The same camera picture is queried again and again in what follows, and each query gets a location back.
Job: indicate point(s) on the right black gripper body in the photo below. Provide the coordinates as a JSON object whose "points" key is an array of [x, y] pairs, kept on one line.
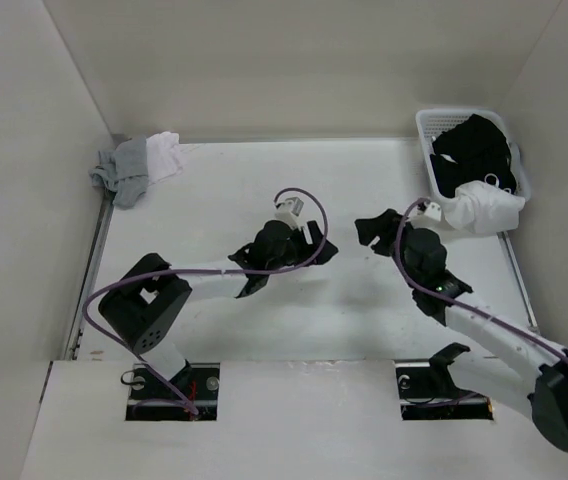
{"points": [[403, 245]]}

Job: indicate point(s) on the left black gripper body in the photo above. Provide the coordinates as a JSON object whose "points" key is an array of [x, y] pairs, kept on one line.
{"points": [[298, 249]]}

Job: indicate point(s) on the white tank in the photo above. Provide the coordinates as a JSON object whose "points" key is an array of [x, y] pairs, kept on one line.
{"points": [[163, 156], [484, 207]]}

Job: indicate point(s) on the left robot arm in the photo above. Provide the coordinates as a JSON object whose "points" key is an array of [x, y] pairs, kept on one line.
{"points": [[143, 313]]}

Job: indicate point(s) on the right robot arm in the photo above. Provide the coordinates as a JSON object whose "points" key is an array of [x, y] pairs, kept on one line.
{"points": [[526, 372]]}

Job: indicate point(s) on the black tank top pile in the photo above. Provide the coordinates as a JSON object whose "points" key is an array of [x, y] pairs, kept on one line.
{"points": [[468, 152]]}

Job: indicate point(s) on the folded white tank top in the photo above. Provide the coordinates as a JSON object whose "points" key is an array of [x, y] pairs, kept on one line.
{"points": [[163, 156]]}

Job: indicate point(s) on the folded grey tank top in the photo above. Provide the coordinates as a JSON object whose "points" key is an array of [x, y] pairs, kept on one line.
{"points": [[123, 172]]}

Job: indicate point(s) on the white plastic basket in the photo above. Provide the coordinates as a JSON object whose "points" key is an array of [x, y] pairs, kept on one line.
{"points": [[432, 122]]}

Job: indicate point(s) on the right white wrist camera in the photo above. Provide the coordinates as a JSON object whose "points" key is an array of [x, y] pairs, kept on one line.
{"points": [[430, 210]]}

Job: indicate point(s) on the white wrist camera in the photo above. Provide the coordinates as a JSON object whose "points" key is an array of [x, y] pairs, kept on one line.
{"points": [[430, 210], [289, 210]]}

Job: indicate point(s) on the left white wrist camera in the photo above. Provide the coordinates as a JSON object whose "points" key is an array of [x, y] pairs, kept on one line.
{"points": [[289, 210]]}

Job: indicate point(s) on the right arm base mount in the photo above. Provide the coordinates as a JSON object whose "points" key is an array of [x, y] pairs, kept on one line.
{"points": [[427, 392]]}

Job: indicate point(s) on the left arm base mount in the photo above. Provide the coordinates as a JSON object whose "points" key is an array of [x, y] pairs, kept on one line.
{"points": [[151, 401]]}

